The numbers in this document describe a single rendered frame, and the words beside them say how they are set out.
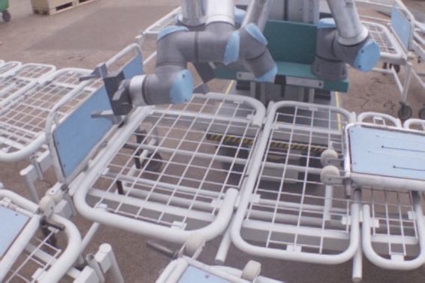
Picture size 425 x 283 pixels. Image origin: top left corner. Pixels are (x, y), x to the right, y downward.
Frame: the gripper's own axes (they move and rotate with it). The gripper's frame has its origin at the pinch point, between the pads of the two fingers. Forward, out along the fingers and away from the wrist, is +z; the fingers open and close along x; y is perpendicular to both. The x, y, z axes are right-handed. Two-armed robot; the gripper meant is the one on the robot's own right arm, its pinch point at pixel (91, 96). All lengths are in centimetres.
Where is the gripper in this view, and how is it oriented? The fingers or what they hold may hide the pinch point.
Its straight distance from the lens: 121.6
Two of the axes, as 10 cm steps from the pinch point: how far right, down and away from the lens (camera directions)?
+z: -9.5, 0.2, 3.1
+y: 2.6, -5.2, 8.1
